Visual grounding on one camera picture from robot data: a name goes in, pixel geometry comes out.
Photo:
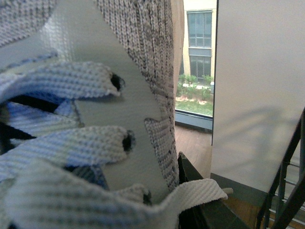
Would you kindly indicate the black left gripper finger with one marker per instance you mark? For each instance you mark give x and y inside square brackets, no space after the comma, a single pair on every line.
[212,215]

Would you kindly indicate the grey knit sneaker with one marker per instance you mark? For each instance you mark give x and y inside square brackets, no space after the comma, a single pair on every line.
[87,90]

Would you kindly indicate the black metal shoe rack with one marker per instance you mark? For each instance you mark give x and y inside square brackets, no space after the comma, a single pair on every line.
[284,204]

